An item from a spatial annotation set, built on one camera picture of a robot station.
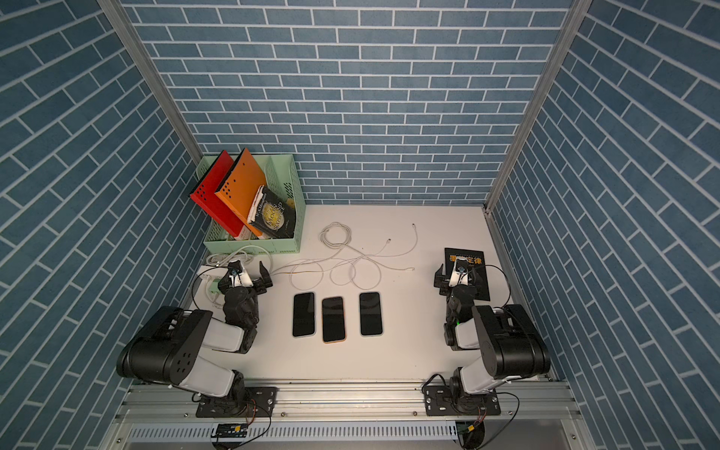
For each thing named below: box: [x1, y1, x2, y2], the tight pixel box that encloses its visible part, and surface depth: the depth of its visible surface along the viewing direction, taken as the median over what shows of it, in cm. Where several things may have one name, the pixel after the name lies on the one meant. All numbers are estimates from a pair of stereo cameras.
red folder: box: [189, 150, 247, 238], surface depth 89 cm
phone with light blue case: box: [292, 292, 315, 337], surface depth 90 cm
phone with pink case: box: [321, 296, 346, 344], surface depth 89 cm
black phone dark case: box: [359, 291, 383, 336], surface depth 90 cm
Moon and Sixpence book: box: [247, 184, 297, 240], surface depth 99 cm
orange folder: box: [213, 148, 267, 238], surface depth 91 cm
